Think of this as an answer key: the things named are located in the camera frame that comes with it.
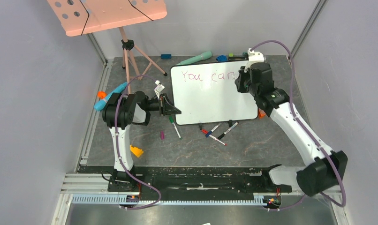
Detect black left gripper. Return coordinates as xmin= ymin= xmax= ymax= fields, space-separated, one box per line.
xmin=144 ymin=94 xmax=181 ymax=116

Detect white whiteboard black frame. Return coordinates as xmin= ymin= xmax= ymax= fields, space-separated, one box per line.
xmin=170 ymin=61 xmax=258 ymax=125

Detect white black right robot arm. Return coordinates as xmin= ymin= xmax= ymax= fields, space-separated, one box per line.
xmin=234 ymin=62 xmax=348 ymax=196

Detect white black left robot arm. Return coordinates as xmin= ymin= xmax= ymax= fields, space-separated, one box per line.
xmin=102 ymin=91 xmax=181 ymax=173

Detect green whiteboard marker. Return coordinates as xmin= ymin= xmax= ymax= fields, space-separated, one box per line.
xmin=169 ymin=116 xmax=182 ymax=139

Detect red whiteboard marker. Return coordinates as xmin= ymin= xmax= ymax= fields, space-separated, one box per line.
xmin=201 ymin=129 xmax=227 ymax=146

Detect black whiteboard marker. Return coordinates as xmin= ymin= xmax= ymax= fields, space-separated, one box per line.
xmin=218 ymin=122 xmax=239 ymax=140

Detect orange semicircle toy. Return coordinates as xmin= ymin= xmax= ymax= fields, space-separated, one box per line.
xmin=258 ymin=109 xmax=266 ymax=119

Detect blue toy brick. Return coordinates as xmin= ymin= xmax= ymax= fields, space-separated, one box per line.
xmin=216 ymin=55 xmax=228 ymax=62

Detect blue rectangular block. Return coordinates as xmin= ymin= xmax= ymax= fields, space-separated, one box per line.
xmin=160 ymin=54 xmax=172 ymax=60

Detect teal flat piece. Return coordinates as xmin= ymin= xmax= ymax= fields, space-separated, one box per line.
xmin=176 ymin=51 xmax=212 ymax=66

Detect yellow stepped wedge block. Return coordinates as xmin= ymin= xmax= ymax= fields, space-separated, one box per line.
xmin=130 ymin=145 xmax=144 ymax=158

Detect orange small toy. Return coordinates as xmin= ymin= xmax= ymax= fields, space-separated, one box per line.
xmin=97 ymin=91 xmax=107 ymax=99

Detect pink music stand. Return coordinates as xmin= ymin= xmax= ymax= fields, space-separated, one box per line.
xmin=46 ymin=0 xmax=168 ymax=105

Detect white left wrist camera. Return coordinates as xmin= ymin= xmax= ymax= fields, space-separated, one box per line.
xmin=154 ymin=80 xmax=165 ymax=99

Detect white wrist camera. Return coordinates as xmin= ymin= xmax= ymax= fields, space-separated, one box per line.
xmin=154 ymin=80 xmax=165 ymax=99
xmin=244 ymin=48 xmax=265 ymax=73

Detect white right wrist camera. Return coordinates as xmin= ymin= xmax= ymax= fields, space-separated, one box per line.
xmin=244 ymin=48 xmax=265 ymax=73

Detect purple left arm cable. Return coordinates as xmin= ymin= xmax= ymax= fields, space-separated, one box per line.
xmin=113 ymin=74 xmax=163 ymax=211

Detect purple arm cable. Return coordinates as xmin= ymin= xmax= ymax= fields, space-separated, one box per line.
xmin=113 ymin=74 xmax=163 ymax=211
xmin=249 ymin=40 xmax=348 ymax=212

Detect blue toy recorder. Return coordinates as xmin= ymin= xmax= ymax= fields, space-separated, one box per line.
xmin=93 ymin=82 xmax=128 ymax=112

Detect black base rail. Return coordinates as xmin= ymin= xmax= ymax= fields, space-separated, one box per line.
xmin=108 ymin=166 xmax=292 ymax=200

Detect white toothed cable rail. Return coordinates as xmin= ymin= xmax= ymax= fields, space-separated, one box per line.
xmin=71 ymin=194 xmax=281 ymax=207

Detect aluminium frame rails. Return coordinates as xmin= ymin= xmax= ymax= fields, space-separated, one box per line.
xmin=60 ymin=173 xmax=343 ymax=196

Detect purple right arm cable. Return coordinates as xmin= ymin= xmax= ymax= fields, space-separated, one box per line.
xmin=249 ymin=40 xmax=348 ymax=212

